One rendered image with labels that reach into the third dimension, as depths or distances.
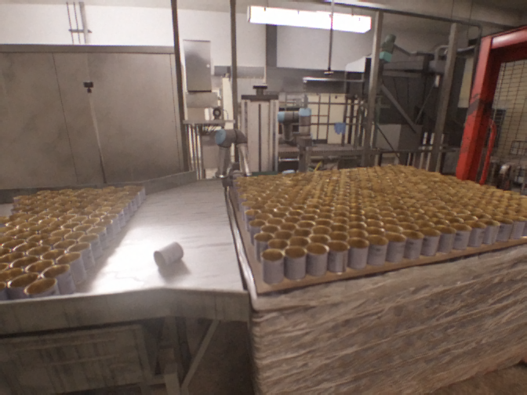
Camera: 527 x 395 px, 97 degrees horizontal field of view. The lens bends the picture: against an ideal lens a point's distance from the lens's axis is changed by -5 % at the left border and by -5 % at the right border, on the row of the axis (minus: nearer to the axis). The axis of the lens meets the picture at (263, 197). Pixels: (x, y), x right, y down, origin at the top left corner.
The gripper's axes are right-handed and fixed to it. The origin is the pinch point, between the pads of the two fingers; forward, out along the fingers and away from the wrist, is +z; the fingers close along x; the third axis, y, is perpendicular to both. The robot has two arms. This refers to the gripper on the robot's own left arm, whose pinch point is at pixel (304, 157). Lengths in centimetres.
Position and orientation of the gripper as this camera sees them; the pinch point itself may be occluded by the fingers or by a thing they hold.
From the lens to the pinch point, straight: 168.0
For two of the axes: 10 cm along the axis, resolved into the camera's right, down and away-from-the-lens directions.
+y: 9.8, -0.9, 1.8
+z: 0.3, 9.5, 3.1
